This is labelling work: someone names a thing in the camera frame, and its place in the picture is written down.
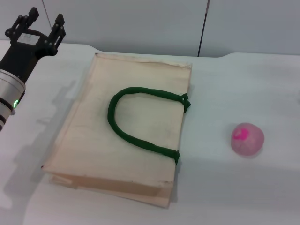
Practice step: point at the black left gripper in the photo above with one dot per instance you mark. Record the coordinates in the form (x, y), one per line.
(22, 55)

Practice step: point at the pink peach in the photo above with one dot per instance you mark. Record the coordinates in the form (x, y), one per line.
(247, 139)

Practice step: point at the dark vertical background pole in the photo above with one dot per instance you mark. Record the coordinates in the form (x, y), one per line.
(203, 32)

